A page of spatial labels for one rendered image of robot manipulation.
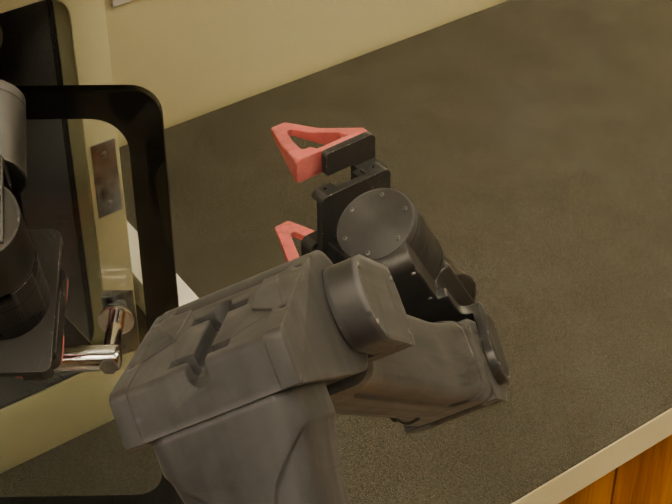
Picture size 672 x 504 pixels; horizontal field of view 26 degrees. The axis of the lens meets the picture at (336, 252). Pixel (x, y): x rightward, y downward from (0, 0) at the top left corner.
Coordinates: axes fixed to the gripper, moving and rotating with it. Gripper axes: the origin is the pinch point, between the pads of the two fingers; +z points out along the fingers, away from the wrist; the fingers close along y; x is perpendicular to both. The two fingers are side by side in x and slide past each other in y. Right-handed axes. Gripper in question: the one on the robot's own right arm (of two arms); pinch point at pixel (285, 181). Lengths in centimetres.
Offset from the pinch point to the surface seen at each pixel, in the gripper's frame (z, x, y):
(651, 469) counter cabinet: -17, -32, -40
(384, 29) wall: 53, -54, -30
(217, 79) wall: 54, -28, -27
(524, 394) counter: -9.6, -19.8, -28.0
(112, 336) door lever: -6.9, 20.1, -0.5
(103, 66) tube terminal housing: 11.8, 8.7, 8.3
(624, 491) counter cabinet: -17, -28, -41
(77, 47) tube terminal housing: 11.9, 10.7, 10.7
